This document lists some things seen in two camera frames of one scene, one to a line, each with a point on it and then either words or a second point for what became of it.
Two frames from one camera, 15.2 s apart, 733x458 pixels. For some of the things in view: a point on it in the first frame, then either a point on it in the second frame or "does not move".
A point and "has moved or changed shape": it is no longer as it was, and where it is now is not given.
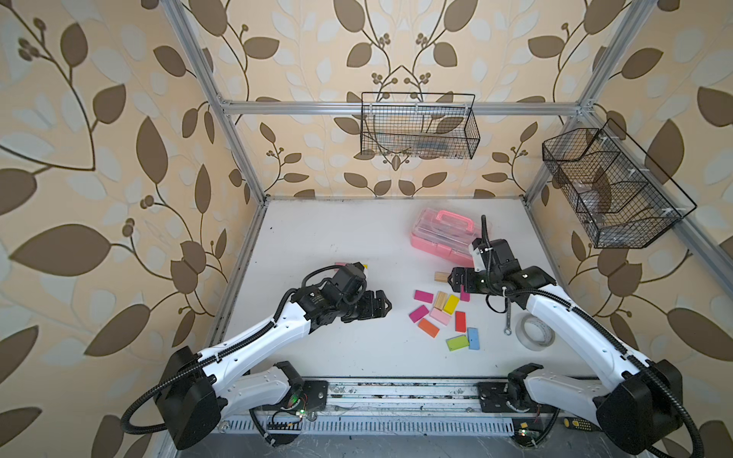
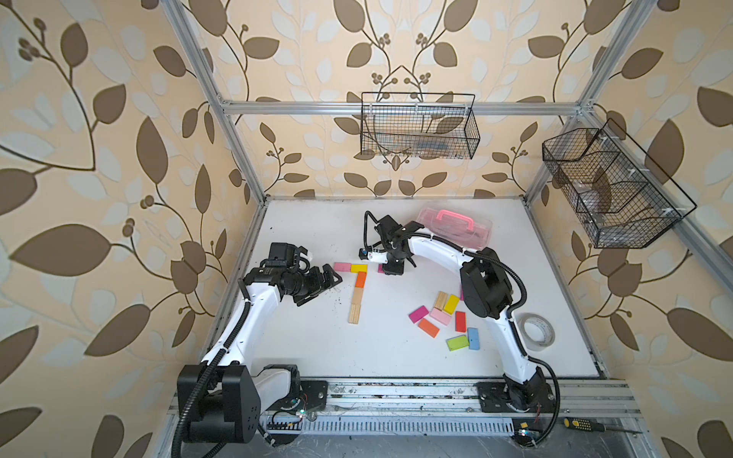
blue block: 473,339 does not move
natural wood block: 442,277 has moved or changed shape
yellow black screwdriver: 577,424 does not move
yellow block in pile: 450,304 does not move
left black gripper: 369,312 → 315,285
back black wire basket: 419,125 does not move
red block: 460,322 does not move
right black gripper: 468,274 → 396,270
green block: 457,343 does not move
